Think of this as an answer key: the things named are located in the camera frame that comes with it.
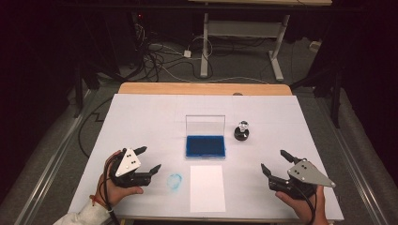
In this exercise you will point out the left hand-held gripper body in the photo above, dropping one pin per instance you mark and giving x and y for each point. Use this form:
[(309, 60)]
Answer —
[(128, 162)]

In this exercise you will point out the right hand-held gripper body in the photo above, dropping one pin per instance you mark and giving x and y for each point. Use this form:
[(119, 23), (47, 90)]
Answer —
[(308, 175)]

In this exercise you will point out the black round stamp cap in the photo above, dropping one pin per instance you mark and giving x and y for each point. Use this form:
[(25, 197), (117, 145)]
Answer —
[(241, 136)]

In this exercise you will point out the blue ink pad case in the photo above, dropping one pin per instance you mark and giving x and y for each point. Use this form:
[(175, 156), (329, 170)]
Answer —
[(205, 146)]

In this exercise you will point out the white paper sheet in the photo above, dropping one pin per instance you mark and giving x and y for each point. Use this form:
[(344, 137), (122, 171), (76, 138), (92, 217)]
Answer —
[(207, 190)]

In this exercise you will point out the person's left hand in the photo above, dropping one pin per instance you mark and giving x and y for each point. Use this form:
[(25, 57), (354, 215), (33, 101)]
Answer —
[(115, 193)]

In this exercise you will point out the person's right hand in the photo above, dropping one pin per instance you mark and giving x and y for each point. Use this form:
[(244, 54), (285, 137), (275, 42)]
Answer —
[(305, 209)]

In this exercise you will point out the white table cover board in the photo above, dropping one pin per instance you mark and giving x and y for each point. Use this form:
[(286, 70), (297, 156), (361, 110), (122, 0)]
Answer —
[(140, 125)]

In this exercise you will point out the black metal stand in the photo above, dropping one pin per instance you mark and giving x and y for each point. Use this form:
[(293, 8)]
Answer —
[(78, 93), (336, 103)]

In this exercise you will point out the wooden table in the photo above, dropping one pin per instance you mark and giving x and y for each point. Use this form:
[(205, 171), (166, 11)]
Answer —
[(187, 88)]

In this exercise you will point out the small white power adapter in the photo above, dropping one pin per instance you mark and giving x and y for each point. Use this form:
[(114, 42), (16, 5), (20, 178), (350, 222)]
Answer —
[(187, 53)]

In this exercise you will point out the small white floor box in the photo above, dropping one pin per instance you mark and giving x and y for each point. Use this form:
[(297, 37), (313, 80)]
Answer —
[(314, 47)]

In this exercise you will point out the grey metal floor rail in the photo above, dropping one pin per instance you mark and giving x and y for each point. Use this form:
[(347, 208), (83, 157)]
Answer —
[(47, 175), (359, 187)]

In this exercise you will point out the white metal desk frame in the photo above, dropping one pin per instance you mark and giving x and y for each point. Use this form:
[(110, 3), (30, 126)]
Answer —
[(244, 28)]

